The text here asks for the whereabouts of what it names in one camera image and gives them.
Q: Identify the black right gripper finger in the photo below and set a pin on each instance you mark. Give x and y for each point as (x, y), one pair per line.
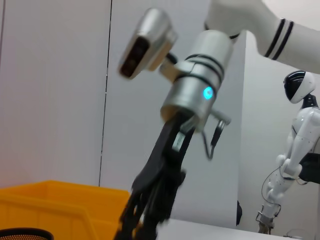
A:
(130, 217)
(157, 212)

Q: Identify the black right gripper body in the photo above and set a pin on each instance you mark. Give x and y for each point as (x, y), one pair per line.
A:
(165, 170)

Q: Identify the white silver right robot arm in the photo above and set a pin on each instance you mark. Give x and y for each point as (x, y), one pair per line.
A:
(212, 50)

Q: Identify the black mesh pen holder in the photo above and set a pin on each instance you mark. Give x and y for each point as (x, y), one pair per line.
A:
(48, 235)

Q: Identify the yellow plastic bin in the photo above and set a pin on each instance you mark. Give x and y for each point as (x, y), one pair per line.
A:
(50, 212)

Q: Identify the white humanoid robot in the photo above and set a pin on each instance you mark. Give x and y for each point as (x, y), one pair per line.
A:
(302, 125)

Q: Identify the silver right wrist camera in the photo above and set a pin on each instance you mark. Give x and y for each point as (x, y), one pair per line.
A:
(147, 42)

